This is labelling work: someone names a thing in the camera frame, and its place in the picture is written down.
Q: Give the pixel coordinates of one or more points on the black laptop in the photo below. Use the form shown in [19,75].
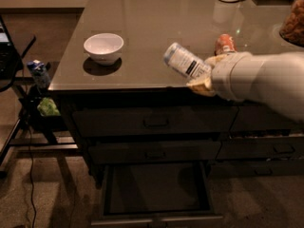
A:
[9,56]

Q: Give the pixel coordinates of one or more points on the middle right drawer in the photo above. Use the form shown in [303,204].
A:
[262,148]

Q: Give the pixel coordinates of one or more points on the white bowl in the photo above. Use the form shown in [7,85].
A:
[104,48]

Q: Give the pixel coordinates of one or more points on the green snack bag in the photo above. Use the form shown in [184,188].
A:
[48,108]

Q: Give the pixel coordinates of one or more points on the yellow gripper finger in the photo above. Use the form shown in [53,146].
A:
[202,86]
[212,61]

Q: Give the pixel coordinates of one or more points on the bottom right drawer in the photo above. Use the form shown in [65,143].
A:
[242,169]

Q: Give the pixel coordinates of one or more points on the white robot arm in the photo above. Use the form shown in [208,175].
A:
[275,80]

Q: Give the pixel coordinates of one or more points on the top right drawer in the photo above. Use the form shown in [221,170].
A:
[255,117]

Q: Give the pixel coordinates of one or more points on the dark drawer cabinet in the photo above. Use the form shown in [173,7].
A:
[148,141]

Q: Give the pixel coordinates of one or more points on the middle left drawer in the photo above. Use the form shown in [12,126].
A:
[168,151]

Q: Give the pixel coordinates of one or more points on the open bottom drawer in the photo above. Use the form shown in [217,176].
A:
[156,195]

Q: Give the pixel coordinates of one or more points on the black side table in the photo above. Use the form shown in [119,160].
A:
[22,124]

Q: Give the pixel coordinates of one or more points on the orange soda can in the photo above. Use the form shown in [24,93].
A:
[225,44]

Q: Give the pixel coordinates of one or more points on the top left drawer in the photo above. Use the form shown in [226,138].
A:
[129,121]

